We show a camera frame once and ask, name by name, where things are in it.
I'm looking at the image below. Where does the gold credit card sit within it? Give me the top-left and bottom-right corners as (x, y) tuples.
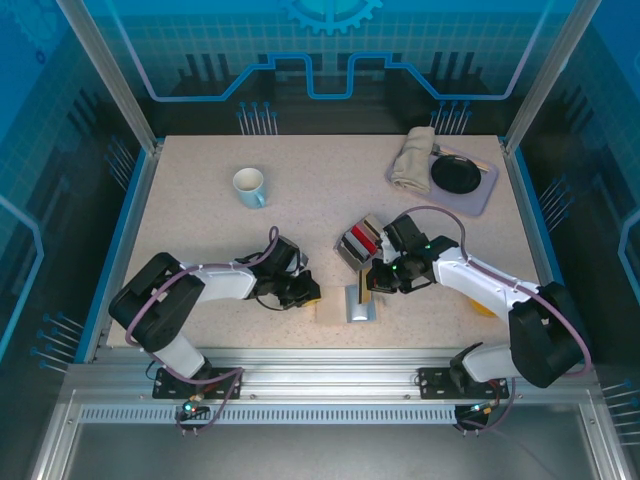
(355, 267), (375, 306)

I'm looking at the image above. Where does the clear acrylic card box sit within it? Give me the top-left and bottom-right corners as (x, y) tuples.
(333, 213), (387, 274)

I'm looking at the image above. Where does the red card stack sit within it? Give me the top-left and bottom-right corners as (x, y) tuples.
(349, 224), (379, 256)

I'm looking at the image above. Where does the silver white card stack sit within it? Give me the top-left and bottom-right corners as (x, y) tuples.
(339, 232), (366, 264)

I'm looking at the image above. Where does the yellow round dish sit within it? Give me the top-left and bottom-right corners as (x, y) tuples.
(468, 297), (497, 319)

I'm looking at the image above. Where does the lavender serving tray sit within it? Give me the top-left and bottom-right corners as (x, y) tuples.
(383, 141), (500, 217)

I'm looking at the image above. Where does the light blue mug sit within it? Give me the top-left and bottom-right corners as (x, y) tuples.
(232, 167), (267, 210)

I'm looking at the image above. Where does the black round plate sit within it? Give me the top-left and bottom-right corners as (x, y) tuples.
(430, 155), (482, 195)

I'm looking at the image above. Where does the beige folded cloth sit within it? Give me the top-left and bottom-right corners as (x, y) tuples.
(389, 125), (436, 194)

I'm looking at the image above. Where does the metal fork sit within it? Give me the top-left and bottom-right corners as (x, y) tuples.
(432, 143), (469, 162)

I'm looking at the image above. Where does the wooden chopstick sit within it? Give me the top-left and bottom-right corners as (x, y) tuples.
(432, 145), (489, 174)
(433, 142), (491, 171)

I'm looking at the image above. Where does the blue trim strip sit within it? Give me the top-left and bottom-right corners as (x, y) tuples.
(509, 147), (584, 364)
(73, 147), (151, 364)

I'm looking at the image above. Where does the grey metal base tray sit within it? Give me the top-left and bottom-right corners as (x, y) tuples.
(29, 389), (640, 480)

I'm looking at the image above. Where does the small LED adapter board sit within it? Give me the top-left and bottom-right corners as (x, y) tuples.
(174, 394), (211, 436)
(452, 399), (501, 436)

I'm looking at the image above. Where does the wide aluminium front rail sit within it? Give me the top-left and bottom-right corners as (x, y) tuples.
(59, 347), (609, 407)

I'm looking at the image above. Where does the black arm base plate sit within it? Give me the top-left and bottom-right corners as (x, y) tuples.
(152, 367), (245, 400)
(417, 367), (511, 400)

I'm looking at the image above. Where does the slotted grey cable duct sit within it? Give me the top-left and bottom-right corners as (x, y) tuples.
(78, 405), (459, 425)

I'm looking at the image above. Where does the aluminium side rail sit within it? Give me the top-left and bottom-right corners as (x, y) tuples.
(82, 139), (164, 364)
(499, 139), (606, 391)

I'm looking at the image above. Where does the aluminium upright post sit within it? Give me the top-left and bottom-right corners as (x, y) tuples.
(54, 0), (164, 154)
(502, 0), (601, 156)

